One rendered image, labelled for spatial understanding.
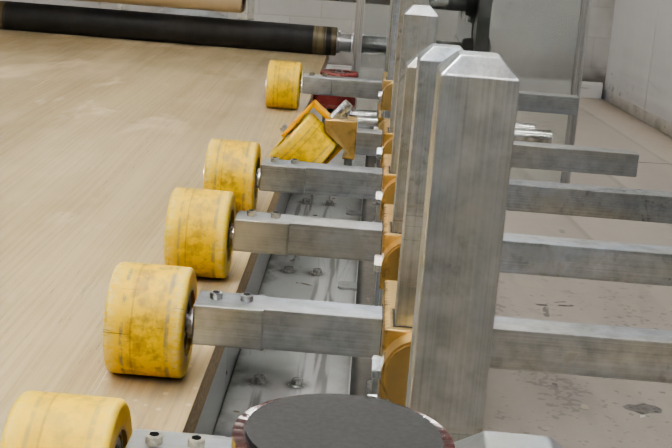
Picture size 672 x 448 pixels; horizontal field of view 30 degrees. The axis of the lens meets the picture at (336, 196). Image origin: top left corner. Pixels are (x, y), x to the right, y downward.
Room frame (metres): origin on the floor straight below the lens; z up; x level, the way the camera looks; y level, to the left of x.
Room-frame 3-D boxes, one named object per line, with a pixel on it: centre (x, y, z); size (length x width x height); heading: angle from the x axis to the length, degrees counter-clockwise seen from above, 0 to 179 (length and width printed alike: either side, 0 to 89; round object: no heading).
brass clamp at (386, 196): (1.34, -0.07, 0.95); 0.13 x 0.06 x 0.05; 179
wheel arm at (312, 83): (2.10, -0.14, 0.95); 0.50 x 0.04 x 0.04; 89
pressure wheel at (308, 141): (1.61, 0.05, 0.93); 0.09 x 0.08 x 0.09; 89
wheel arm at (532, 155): (1.60, -0.20, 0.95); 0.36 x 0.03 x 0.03; 89
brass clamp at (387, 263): (1.09, -0.07, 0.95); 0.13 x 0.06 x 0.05; 179
